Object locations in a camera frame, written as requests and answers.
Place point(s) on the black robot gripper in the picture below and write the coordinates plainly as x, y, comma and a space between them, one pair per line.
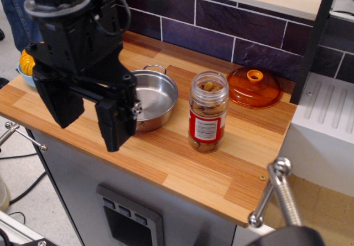
78, 60

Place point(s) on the clear almond jar red label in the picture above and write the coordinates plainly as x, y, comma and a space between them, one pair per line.
208, 100

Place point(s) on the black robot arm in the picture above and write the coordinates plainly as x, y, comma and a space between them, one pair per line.
78, 60

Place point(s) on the stainless steel pot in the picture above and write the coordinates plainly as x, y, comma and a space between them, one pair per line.
158, 94

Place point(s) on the orange glass pot lid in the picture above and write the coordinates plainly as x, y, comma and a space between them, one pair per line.
254, 87

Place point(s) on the light blue bowl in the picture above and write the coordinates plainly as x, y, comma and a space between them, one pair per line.
28, 79

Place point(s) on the orange toy pumpkin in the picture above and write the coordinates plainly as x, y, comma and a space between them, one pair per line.
27, 63

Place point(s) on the person leg in jeans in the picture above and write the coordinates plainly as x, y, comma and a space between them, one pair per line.
24, 29

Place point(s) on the grey toy dishwasher panel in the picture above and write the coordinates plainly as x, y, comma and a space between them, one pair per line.
129, 222

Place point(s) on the white toy sink drainer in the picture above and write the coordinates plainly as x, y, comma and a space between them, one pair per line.
326, 106

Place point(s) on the metal clamp right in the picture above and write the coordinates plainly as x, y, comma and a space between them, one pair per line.
294, 232

